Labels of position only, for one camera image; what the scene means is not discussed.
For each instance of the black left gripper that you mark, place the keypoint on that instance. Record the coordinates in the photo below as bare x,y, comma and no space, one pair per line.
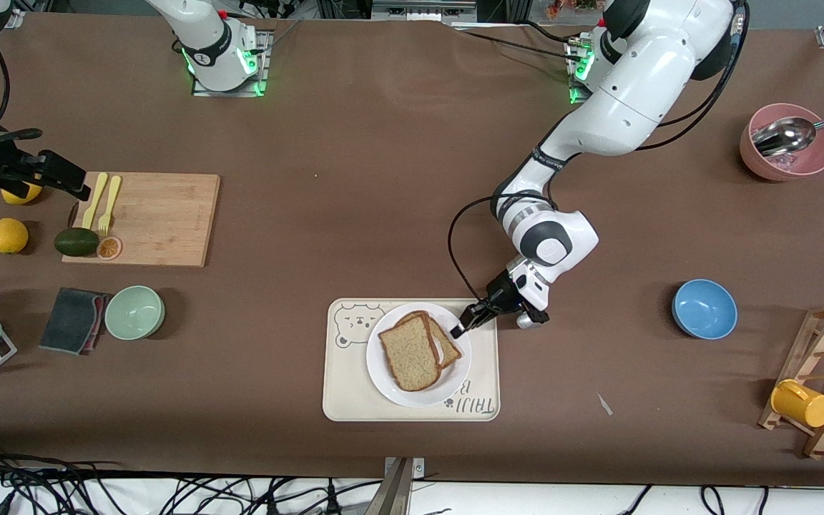
499,295

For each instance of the plain brown bread slice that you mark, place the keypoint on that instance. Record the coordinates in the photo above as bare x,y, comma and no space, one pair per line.
410,354

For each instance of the white round plate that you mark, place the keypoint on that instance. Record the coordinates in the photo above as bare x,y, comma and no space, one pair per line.
419,397

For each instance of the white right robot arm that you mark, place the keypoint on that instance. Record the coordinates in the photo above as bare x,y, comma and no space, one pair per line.
204,43

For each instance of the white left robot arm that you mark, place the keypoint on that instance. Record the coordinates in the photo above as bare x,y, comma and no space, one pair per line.
634,93

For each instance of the yellow plastic knife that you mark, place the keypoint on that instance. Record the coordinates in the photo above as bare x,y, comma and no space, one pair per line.
96,197

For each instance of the yellow lemon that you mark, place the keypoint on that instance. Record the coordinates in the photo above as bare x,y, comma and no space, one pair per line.
8,236
20,194

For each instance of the yellow plastic fork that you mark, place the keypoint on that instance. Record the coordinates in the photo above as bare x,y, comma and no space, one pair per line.
110,204

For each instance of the dark green avocado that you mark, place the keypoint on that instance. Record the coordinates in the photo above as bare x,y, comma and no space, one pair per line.
76,242

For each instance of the yellow lemon lower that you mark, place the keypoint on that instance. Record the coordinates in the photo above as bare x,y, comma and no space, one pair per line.
8,236

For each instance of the orange slice toy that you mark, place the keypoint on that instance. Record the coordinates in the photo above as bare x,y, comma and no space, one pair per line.
109,248

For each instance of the wooden cutting board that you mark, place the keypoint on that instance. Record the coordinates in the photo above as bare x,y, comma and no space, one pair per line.
162,214

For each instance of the folded grey cloth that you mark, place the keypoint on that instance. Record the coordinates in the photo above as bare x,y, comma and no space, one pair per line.
70,320

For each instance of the cream bear print tray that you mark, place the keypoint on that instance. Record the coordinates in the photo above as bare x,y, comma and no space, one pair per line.
344,386

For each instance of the pale green bowl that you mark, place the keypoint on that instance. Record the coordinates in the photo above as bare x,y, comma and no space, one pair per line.
134,312

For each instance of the small white tape scrap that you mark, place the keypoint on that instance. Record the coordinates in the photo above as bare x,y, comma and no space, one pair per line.
604,404

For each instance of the blue bowl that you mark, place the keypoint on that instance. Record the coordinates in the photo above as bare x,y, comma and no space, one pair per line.
704,309

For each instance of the colourful plastic items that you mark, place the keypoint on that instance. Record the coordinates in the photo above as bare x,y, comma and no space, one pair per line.
569,7

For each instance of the yellow mug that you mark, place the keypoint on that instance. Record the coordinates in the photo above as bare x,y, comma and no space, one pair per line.
802,404

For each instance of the metal scoop spoon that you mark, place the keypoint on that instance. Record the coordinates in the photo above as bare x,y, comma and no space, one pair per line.
784,136

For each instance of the pink bowl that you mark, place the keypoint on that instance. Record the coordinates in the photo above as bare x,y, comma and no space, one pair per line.
823,154

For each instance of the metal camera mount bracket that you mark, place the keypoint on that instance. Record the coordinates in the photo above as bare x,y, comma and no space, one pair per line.
399,493

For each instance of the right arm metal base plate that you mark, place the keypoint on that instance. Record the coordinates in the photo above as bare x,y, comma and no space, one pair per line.
263,64

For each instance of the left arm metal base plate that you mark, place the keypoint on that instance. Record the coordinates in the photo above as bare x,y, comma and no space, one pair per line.
575,86

